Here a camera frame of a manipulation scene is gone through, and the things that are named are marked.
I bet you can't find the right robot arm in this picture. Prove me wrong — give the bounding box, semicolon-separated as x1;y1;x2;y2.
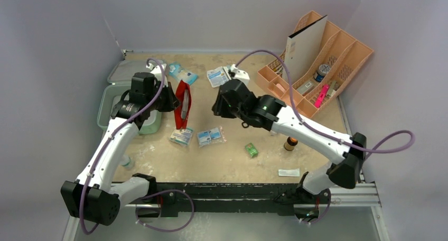
212;79;366;202

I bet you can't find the green small medicine box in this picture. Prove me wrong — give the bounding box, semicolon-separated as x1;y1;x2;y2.
245;143;259;158

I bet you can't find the clear zip bag of pads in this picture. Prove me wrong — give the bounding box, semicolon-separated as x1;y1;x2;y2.
197;126;227;147

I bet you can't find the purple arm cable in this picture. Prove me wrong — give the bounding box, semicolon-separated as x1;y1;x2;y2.
235;49;416;226
79;58;166;235

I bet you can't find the green white mask packet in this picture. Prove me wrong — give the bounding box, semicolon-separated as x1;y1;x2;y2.
169;127;194;146

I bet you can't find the brown bottle orange cap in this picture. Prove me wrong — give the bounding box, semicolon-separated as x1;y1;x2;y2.
284;137;298;151

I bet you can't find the pink marker in organizer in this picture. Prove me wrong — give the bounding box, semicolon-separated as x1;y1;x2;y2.
314;85;330;108

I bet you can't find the pink desk organizer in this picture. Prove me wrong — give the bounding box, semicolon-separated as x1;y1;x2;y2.
255;21;374;118

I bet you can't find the white strip packet front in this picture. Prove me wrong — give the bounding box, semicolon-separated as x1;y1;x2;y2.
278;169;300;177

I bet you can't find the grey box in organizer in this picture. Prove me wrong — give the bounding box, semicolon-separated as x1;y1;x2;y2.
296;80;315;96

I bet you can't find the blue white wipes packet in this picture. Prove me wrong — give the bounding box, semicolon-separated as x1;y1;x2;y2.
169;62;198;85

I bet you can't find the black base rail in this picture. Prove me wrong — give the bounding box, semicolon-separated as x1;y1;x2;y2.
136;182;331;219

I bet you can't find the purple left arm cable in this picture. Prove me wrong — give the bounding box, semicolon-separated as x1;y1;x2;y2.
79;58;166;235

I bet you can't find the white gauze dressing packet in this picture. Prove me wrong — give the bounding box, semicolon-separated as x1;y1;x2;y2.
206;66;230;88

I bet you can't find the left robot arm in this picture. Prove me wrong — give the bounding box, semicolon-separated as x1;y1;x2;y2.
61;72;180;226

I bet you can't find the white folder in organizer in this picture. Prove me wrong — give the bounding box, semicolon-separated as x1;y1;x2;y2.
282;14;328;84

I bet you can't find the red first aid pouch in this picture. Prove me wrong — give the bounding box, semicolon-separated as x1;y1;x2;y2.
174;80;192;129

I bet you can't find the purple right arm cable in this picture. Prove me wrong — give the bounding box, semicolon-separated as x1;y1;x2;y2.
235;49;416;226

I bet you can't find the pink eraser in organizer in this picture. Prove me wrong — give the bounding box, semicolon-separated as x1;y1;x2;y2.
275;84;286;96

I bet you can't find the mint green storage case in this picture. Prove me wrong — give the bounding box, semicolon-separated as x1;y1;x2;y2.
97;60;162;135

